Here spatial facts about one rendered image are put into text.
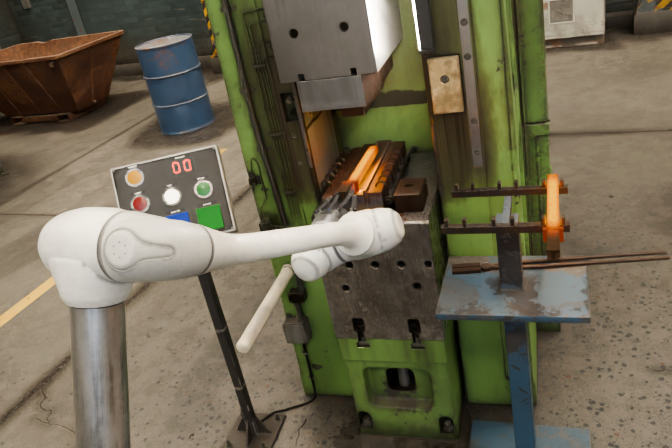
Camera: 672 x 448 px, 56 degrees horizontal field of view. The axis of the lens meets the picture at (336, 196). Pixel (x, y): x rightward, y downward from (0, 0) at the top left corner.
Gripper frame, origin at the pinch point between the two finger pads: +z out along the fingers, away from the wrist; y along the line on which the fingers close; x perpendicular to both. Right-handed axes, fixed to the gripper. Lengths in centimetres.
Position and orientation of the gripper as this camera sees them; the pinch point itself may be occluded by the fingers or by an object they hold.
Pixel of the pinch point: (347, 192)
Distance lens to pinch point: 189.4
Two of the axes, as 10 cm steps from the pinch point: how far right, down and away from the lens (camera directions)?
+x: -1.9, -8.9, -4.3
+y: 9.5, -0.5, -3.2
